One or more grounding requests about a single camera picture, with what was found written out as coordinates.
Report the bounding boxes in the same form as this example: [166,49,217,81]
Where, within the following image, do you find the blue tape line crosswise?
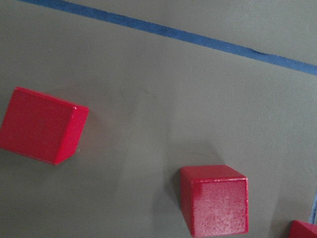
[25,0,317,75]

